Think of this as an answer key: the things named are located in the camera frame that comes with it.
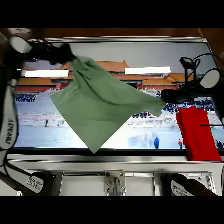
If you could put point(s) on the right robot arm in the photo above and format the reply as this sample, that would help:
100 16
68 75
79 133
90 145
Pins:
210 78

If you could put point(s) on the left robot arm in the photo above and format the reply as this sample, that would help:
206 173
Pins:
8 126

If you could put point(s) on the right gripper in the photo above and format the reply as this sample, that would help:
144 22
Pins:
174 95

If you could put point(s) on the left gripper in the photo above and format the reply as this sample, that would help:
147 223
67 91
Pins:
63 54

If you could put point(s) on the green shirt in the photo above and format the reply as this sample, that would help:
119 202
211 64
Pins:
100 103

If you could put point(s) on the red garment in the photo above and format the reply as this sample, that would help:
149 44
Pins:
198 136

